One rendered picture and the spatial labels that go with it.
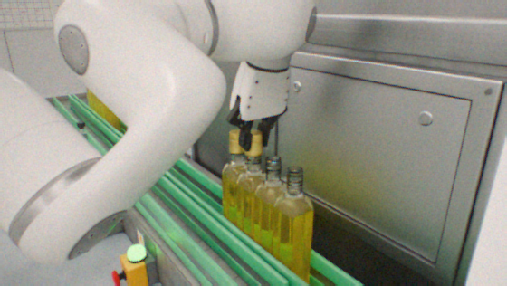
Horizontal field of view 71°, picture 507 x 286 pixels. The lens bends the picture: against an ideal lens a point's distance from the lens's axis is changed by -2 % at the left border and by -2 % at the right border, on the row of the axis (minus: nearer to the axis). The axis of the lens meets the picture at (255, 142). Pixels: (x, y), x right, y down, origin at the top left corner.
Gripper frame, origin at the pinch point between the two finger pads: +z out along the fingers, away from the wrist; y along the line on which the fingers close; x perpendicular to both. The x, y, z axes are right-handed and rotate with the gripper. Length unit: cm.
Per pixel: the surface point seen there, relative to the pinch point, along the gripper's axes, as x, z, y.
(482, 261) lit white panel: 39.9, 0.5, -13.1
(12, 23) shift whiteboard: -558, 144, 5
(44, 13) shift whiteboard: -562, 132, -38
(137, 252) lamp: -12.1, 36.0, 19.7
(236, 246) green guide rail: 8.0, 20.0, 6.2
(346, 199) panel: 15.9, 8.3, -13.0
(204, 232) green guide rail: -4.4, 27.8, 6.2
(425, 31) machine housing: 17.8, -26.0, -13.3
